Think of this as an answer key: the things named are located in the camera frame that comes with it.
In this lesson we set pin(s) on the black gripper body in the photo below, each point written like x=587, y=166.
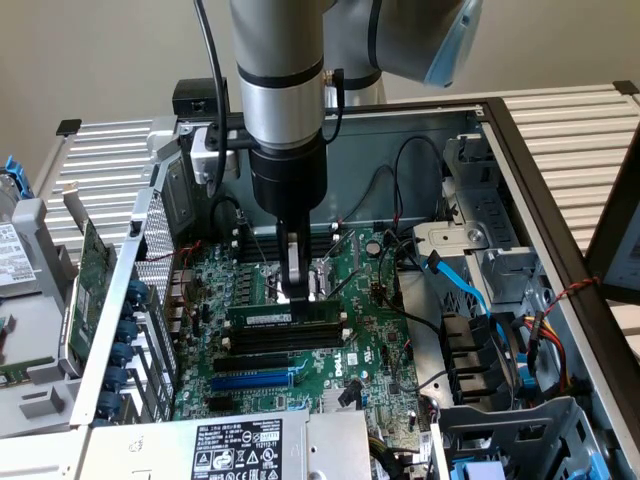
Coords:
x=290, y=180

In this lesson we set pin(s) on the green RAM stick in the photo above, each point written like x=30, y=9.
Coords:
x=25, y=371
x=260, y=316

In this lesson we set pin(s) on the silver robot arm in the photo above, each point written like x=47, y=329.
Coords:
x=280, y=50

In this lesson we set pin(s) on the RAM slot white latches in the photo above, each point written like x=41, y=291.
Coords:
x=255, y=247
x=280, y=348
x=255, y=233
x=280, y=331

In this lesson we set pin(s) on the silver CPU socket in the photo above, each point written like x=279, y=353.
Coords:
x=271, y=290

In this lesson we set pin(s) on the thin metal locking lever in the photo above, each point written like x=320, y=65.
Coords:
x=253, y=240

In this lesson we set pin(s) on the green motherboard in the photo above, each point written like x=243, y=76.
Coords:
x=370, y=330

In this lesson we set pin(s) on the long black expansion slot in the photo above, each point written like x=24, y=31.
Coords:
x=250, y=363

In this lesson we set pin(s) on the round coin battery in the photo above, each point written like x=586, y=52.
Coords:
x=372, y=246

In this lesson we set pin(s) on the blue expansion slot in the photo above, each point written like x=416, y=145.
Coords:
x=250, y=384

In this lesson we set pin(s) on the small silver heat sink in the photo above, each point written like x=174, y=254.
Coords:
x=332, y=400

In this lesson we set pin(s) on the open grey PC case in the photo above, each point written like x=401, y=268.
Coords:
x=380, y=135

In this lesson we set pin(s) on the black box with port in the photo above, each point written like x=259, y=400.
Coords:
x=200, y=97

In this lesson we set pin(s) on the short black expansion slot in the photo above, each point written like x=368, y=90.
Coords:
x=220, y=405

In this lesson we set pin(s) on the grey metal disk bay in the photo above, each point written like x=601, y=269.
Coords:
x=450, y=235

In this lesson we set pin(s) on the green graphics card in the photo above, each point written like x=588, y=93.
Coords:
x=87, y=280

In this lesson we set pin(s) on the silver power supply unit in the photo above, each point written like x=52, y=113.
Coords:
x=150, y=450

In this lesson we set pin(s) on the black table end cap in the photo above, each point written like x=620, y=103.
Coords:
x=69, y=127
x=626, y=87

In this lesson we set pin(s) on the grey perforated drive cage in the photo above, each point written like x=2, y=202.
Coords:
x=525, y=435

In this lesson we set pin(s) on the blue disk carrier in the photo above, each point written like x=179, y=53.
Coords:
x=22, y=180

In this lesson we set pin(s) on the hard disk white label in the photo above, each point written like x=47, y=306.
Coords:
x=12, y=255

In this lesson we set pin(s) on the grey parts rack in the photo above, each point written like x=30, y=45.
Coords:
x=40, y=405

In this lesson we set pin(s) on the black framed grey panel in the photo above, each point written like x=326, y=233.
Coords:
x=620, y=235

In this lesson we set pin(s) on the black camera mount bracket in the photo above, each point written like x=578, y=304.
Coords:
x=235, y=132

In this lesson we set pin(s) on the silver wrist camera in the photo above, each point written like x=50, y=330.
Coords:
x=202, y=150

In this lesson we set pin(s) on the black plastic drive bracket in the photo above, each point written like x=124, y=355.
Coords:
x=470, y=350

